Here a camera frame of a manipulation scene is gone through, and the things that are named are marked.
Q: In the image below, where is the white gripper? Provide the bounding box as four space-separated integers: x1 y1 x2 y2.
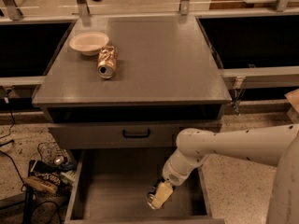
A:
151 161 189 209

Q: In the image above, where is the blue pepsi can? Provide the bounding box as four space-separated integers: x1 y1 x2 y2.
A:
146 179 164 210

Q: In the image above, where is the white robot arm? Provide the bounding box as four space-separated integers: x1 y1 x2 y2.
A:
147 124 299 224

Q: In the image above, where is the open grey middle drawer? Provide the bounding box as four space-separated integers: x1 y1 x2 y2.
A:
64 147 225 224

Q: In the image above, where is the grey drawer cabinet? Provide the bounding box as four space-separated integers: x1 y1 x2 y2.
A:
32 14 233 224

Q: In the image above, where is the crushed orange soda can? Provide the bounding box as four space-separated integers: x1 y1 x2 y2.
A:
97 46 118 79

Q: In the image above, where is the green snack bag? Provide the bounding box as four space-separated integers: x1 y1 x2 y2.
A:
60 170 76 185

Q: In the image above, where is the clear plastic bottle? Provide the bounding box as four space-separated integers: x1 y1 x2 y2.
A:
37 142 66 166

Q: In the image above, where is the dark snack bag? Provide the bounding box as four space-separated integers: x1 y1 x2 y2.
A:
30 161 73 188

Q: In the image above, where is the white paper bowl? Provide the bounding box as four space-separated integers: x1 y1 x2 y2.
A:
69 32 109 56

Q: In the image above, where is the black drawer handle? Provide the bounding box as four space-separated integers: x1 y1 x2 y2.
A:
122 129 150 139

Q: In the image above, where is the black cable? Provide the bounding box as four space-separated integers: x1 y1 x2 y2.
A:
0 97 64 224

